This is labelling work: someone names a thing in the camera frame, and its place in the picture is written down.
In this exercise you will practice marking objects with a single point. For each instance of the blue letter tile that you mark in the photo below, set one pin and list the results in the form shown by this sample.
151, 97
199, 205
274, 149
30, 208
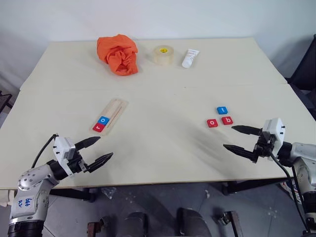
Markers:
222, 110

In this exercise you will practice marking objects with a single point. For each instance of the clear tape roll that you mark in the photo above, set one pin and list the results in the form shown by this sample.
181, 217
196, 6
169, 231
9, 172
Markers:
161, 58

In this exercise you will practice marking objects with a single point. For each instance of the black chair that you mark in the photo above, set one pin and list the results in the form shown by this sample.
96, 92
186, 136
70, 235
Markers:
306, 74

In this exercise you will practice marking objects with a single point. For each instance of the dark object beside table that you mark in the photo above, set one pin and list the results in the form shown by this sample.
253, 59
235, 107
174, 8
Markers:
5, 98

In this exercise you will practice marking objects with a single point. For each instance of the wooden letter tray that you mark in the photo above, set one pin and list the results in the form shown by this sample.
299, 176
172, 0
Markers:
116, 108

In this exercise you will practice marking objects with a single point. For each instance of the red letter tile o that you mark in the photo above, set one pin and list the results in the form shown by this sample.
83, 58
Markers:
212, 123

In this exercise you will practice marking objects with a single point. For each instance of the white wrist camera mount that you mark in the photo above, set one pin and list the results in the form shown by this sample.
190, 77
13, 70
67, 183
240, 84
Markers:
274, 128
61, 148

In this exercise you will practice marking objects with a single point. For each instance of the white squeeze tube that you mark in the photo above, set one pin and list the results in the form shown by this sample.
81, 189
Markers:
190, 58

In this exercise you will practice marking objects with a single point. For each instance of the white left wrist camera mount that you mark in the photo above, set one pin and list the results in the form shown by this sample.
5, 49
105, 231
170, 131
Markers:
61, 148

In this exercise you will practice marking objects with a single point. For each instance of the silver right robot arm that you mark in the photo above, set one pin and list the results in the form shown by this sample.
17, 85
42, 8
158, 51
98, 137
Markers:
303, 153

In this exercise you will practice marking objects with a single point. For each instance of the white object under table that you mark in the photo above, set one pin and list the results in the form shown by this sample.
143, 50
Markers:
6, 197

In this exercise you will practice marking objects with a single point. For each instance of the black table frame bar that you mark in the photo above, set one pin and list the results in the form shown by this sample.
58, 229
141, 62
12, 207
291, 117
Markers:
74, 195
247, 186

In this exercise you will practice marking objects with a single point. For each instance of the red letter tile b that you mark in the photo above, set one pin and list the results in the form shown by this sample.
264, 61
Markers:
227, 120

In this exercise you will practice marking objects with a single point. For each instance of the crumpled clear plastic scrap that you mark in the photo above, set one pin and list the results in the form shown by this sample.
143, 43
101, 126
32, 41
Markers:
108, 192

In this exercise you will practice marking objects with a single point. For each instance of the crumpled orange cloth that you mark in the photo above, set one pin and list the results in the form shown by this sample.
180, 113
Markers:
116, 56

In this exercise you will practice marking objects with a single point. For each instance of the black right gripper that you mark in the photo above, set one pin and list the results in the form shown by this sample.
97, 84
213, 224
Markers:
263, 148

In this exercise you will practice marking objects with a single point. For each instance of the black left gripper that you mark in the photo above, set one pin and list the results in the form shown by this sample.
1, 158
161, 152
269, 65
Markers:
77, 163

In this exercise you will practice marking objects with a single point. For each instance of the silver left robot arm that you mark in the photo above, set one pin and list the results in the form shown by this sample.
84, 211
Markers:
32, 182

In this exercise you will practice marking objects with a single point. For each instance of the rusty metal bracket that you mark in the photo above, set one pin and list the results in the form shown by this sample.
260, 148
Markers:
95, 228
232, 222

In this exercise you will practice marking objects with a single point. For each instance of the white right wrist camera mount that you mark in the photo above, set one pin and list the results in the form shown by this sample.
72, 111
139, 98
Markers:
274, 128

